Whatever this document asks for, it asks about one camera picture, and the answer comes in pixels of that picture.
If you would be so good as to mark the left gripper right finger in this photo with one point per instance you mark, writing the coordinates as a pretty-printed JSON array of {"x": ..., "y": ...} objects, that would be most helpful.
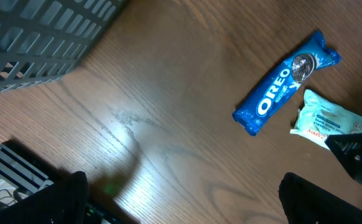
[{"x": 304, "y": 202}]

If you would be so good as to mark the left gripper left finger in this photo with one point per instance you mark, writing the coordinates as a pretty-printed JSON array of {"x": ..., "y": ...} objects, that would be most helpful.
[{"x": 62, "y": 202}]

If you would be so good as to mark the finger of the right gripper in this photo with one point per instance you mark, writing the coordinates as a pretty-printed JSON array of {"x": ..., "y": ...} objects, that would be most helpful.
[{"x": 347, "y": 148}]

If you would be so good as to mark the teal wet wipes pack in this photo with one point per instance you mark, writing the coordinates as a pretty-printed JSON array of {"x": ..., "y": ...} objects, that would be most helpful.
[{"x": 320, "y": 118}]

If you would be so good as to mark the blue Oreo cookie pack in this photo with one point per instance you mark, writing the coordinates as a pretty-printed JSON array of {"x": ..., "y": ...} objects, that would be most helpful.
[{"x": 280, "y": 84}]

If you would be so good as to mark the grey plastic mesh basket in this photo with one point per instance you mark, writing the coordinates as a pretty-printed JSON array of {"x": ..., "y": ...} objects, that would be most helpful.
[{"x": 43, "y": 40}]

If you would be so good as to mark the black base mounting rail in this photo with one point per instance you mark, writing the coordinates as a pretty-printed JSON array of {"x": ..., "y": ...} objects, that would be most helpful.
[{"x": 23, "y": 169}]

